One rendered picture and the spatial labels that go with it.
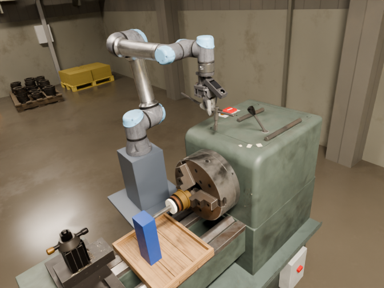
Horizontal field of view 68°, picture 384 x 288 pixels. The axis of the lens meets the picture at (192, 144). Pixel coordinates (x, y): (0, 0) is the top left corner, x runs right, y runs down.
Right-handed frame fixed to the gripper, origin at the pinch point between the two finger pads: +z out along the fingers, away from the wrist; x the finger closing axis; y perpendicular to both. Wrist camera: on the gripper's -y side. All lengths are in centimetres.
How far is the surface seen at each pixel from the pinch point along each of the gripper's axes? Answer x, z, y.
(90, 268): 76, 36, -1
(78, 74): -215, 111, 577
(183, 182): 28.3, 21.6, -5.9
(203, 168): 23.5, 13.9, -13.9
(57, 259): 81, 40, 17
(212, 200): 26.2, 25.9, -20.6
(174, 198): 36.0, 24.7, -7.8
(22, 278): 94, 45, 25
